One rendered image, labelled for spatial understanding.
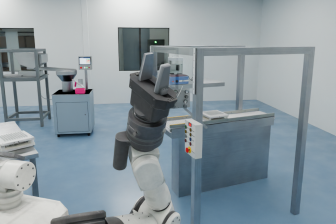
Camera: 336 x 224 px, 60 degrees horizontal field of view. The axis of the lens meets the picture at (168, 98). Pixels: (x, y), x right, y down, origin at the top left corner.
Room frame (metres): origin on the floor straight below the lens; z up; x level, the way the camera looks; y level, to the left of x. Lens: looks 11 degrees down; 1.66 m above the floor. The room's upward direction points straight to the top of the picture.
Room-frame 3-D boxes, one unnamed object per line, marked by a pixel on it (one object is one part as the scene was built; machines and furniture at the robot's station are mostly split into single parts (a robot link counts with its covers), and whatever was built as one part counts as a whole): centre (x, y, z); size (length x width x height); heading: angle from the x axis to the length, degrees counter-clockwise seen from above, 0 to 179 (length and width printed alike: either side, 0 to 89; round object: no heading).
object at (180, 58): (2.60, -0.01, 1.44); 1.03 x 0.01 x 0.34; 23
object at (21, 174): (0.64, 0.38, 1.34); 0.10 x 0.07 x 0.09; 73
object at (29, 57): (5.57, 2.52, 0.75); 1.43 x 1.06 x 1.50; 98
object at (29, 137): (2.23, 1.24, 0.89); 0.25 x 0.24 x 0.02; 44
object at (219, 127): (3.17, -0.59, 0.74); 1.30 x 0.29 x 0.10; 113
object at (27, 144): (2.23, 1.24, 0.84); 0.24 x 0.24 x 0.02; 44
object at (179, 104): (2.84, -0.10, 1.11); 0.22 x 0.11 x 0.20; 113
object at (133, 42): (7.87, 0.64, 1.43); 1.38 x 0.01 x 1.16; 98
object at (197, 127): (2.09, -0.19, 0.94); 0.17 x 0.06 x 0.26; 23
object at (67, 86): (5.20, 1.75, 0.95); 0.49 x 0.36 x 0.38; 98
